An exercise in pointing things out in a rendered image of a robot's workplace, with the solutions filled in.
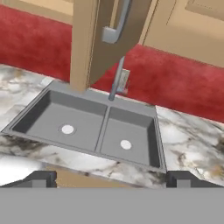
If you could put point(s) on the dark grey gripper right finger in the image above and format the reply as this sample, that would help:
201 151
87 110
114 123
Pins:
178 178

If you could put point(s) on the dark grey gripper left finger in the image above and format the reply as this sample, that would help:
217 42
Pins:
43 178

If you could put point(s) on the tan base cabinet front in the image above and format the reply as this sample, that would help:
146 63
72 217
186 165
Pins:
84 179

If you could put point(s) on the tan open cabinet door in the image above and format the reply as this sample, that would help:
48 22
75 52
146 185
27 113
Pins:
99 40

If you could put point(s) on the tan closed cabinet door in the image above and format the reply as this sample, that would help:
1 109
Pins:
186 29

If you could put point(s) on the grey double-basin sink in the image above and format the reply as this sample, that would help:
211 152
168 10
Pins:
87 128

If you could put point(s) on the grey sink tap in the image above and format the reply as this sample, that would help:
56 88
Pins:
116 80

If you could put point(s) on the white wall socket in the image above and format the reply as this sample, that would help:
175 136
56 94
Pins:
125 80

